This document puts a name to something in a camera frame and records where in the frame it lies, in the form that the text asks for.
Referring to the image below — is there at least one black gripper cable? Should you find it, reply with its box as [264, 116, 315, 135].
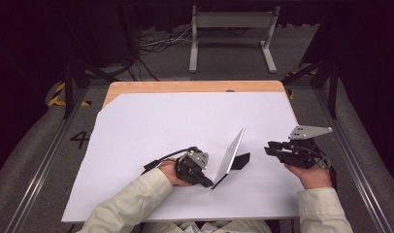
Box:
[141, 146, 199, 176]
[314, 151, 338, 190]

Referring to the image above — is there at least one person's left hand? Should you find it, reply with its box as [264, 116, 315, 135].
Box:
[157, 158, 189, 187]

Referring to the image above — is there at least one aluminium floor rail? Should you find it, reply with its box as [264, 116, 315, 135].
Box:
[314, 88, 393, 233]
[4, 86, 89, 233]

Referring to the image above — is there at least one bundle of floor cables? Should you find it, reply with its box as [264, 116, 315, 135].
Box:
[138, 25, 194, 56]

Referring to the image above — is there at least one black metal stand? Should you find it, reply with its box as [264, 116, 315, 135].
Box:
[57, 6, 121, 120]
[281, 57, 341, 120]

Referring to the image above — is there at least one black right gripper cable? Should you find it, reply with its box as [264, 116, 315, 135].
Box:
[314, 151, 338, 190]

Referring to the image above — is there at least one person's light jacket front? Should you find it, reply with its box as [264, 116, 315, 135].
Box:
[141, 220, 274, 233]

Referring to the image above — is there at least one person's right hand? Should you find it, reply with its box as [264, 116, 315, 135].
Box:
[283, 163, 334, 190]

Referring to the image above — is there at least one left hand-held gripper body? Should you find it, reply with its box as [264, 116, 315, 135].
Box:
[174, 147, 210, 186]

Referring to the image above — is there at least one yellow black hazard tape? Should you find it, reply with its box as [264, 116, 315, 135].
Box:
[48, 82, 92, 108]
[283, 69, 315, 101]

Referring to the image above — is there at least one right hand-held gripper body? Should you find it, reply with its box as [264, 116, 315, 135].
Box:
[277, 125, 334, 170]

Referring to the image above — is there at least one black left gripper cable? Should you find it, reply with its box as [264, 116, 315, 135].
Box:
[141, 146, 199, 176]

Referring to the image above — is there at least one grey metal stand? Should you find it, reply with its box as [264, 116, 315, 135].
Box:
[188, 4, 281, 74]

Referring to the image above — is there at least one white paper sheet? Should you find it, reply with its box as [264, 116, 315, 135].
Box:
[61, 91, 306, 223]

